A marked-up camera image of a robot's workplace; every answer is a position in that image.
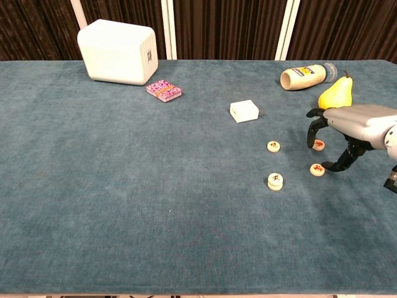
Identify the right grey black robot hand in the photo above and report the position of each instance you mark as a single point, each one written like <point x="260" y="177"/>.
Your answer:
<point x="356" y="121"/>

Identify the large white plastic box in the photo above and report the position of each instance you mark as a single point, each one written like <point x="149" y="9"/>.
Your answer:
<point x="114" y="52"/>

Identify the yellow pear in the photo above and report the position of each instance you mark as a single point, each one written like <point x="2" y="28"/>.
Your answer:
<point x="336" y="94"/>

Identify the cream mayonnaise squeeze bottle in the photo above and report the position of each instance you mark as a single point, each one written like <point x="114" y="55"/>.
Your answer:
<point x="302" y="78"/>

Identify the white power adapter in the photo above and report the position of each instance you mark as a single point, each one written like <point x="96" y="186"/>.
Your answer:
<point x="243" y="111"/>

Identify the pink patterned card deck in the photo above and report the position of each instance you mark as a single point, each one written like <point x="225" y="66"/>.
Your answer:
<point x="163" y="90"/>

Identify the teal velvet tablecloth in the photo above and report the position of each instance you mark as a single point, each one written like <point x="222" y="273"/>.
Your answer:
<point x="124" y="186"/>

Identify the white partition post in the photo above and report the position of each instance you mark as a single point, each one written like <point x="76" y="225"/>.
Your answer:
<point x="78" y="12"/>
<point x="169" y="31"/>
<point x="287" y="31"/>

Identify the cream chess piece red character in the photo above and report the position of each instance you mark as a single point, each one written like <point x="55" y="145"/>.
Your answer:
<point x="319" y="144"/>
<point x="275" y="187"/>
<point x="275" y="177"/>
<point x="274" y="146"/>
<point x="316" y="169"/>

